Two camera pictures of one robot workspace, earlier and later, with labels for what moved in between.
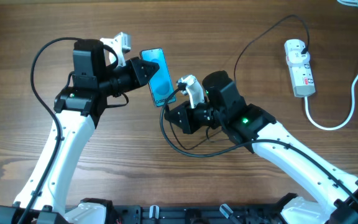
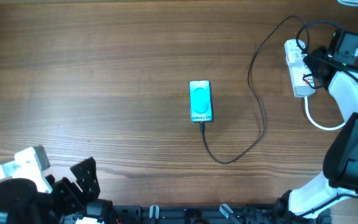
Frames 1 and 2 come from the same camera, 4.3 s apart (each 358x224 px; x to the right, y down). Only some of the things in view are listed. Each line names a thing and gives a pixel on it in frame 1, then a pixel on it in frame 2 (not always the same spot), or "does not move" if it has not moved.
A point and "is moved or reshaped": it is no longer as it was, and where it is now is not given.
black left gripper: x=134 y=66 -> x=76 y=200
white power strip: x=300 y=70 does not move
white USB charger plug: x=295 y=58 does not move
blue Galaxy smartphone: x=160 y=83 is moved or reshaped
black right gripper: x=188 y=117 -> x=317 y=59
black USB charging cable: x=176 y=87 -> x=263 y=40
